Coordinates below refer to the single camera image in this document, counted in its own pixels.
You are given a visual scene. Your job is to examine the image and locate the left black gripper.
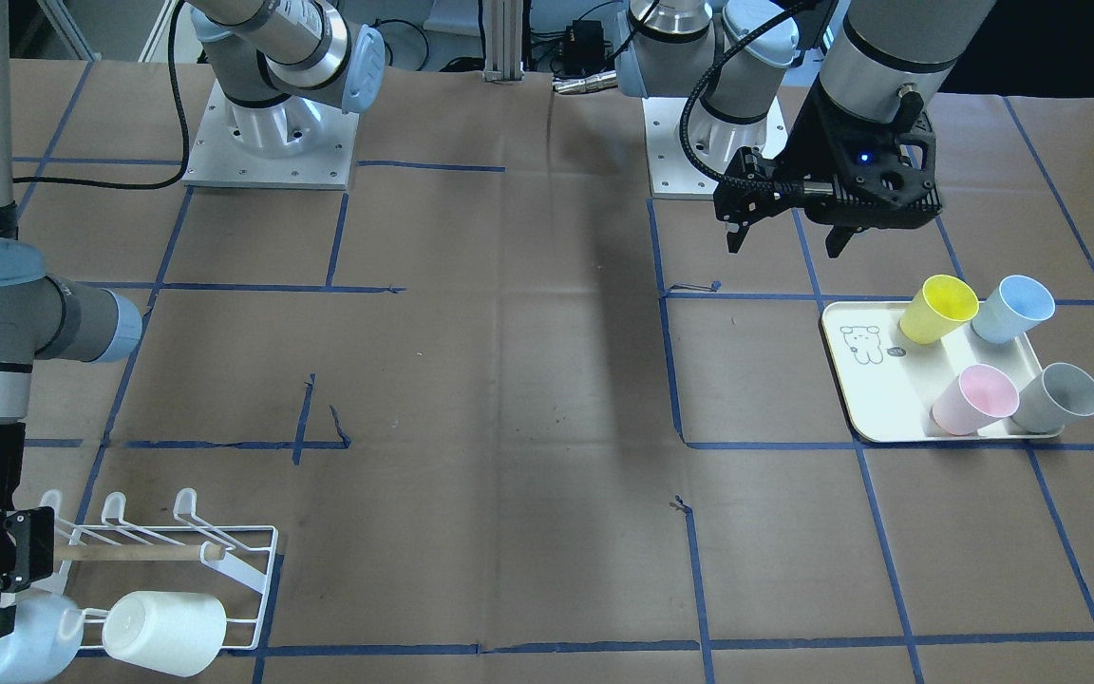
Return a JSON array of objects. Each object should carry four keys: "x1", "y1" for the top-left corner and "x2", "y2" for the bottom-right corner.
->
[{"x1": 773, "y1": 84, "x2": 943, "y2": 258}]

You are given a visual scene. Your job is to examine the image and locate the light blue plastic cup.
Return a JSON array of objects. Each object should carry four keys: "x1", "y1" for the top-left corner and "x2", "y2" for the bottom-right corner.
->
[{"x1": 0, "y1": 592, "x2": 85, "y2": 683}]

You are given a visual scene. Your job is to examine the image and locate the white plastic cup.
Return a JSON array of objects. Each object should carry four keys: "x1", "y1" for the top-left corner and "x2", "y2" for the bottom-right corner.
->
[{"x1": 103, "y1": 592, "x2": 229, "y2": 679}]

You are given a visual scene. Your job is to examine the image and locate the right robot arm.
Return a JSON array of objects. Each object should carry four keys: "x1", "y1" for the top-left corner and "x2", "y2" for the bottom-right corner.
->
[{"x1": 0, "y1": 1, "x2": 387, "y2": 640}]

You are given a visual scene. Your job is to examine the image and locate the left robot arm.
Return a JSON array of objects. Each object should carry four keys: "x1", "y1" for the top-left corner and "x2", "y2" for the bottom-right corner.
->
[{"x1": 612, "y1": 1, "x2": 993, "y2": 258}]

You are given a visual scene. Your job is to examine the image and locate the yellow plastic cup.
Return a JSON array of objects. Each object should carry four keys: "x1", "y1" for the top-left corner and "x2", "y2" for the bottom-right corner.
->
[{"x1": 899, "y1": 275, "x2": 980, "y2": 345}]

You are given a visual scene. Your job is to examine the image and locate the light blue cup far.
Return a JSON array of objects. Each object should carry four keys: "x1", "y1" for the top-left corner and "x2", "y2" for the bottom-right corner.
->
[{"x1": 970, "y1": 274, "x2": 1056, "y2": 345}]

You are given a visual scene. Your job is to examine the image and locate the pink plastic cup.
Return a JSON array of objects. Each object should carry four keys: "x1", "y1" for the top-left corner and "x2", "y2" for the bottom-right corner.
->
[{"x1": 931, "y1": 364, "x2": 1020, "y2": 434}]

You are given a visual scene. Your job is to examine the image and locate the grey plastic cup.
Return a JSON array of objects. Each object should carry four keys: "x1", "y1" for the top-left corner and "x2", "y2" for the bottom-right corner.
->
[{"x1": 1011, "y1": 362, "x2": 1094, "y2": 433}]

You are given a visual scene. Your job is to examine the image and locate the cream rabbit tray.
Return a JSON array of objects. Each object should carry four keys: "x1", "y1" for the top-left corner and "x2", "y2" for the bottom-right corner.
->
[{"x1": 821, "y1": 300, "x2": 1043, "y2": 443}]

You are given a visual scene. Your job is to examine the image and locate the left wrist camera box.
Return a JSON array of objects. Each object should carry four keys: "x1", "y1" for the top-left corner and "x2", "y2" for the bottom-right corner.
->
[{"x1": 713, "y1": 147, "x2": 834, "y2": 253}]

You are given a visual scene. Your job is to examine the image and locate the white wire cup rack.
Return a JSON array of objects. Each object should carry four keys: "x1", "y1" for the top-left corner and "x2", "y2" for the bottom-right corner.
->
[{"x1": 35, "y1": 486, "x2": 282, "y2": 651}]

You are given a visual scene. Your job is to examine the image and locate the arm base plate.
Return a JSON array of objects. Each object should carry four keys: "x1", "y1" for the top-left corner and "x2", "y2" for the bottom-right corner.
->
[
  {"x1": 645, "y1": 95, "x2": 790, "y2": 202},
  {"x1": 183, "y1": 83, "x2": 361, "y2": 192}
]

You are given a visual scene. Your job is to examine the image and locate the aluminium frame post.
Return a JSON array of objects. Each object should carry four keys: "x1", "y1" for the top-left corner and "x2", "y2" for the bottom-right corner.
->
[{"x1": 478, "y1": 0, "x2": 528, "y2": 83}]

